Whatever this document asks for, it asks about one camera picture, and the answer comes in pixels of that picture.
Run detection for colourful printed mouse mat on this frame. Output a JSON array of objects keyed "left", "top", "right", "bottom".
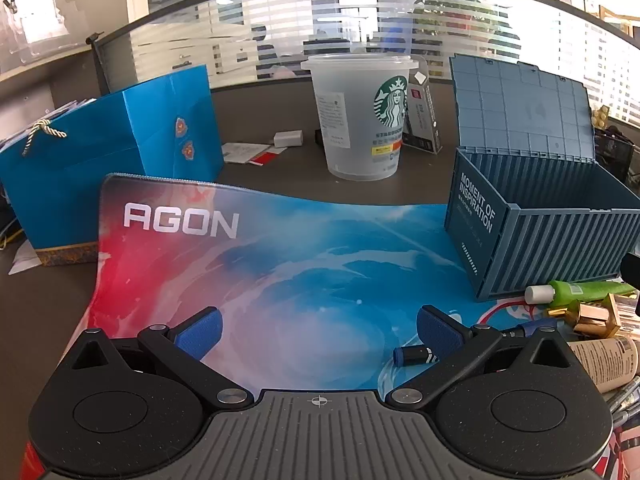
[{"left": 22, "top": 172, "right": 640, "bottom": 480}]

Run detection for black mesh pen holder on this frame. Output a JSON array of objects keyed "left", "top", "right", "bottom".
[{"left": 594, "top": 127, "right": 640, "bottom": 183}]

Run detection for blue container-shaped storage box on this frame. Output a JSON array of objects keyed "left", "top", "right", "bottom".
[{"left": 444, "top": 54, "right": 640, "bottom": 302}]

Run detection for gold metal bottle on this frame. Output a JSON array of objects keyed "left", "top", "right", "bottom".
[{"left": 544, "top": 294, "right": 622, "bottom": 341}]

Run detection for grey marker pen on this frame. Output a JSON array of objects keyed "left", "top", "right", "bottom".
[{"left": 606, "top": 385, "right": 640, "bottom": 415}]

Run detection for small grey carton box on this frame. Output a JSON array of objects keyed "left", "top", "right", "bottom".
[{"left": 402, "top": 57, "right": 444, "bottom": 154}]

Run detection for green squeeze tube white cap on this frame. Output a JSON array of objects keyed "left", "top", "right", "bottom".
[{"left": 525, "top": 280, "right": 637, "bottom": 307}]

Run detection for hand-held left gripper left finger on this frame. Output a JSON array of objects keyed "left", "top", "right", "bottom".
[{"left": 70, "top": 306, "right": 255, "bottom": 409}]

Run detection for green potted plant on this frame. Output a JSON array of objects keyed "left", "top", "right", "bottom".
[{"left": 415, "top": 0, "right": 521, "bottom": 81}]

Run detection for white paper slips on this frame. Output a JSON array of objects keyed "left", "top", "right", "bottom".
[{"left": 221, "top": 142, "right": 273, "bottom": 163}]

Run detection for clear plastic cup green logo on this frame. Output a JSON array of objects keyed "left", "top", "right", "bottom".
[{"left": 300, "top": 52, "right": 420, "bottom": 182}]

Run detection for beige printed tube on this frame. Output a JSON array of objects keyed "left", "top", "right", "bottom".
[{"left": 567, "top": 336, "right": 640, "bottom": 395}]

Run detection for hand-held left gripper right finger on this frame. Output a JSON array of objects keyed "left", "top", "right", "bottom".
[{"left": 385, "top": 304, "right": 576, "bottom": 408}]

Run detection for blue paper gift bag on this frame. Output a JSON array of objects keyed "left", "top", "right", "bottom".
[{"left": 0, "top": 64, "right": 226, "bottom": 267}]

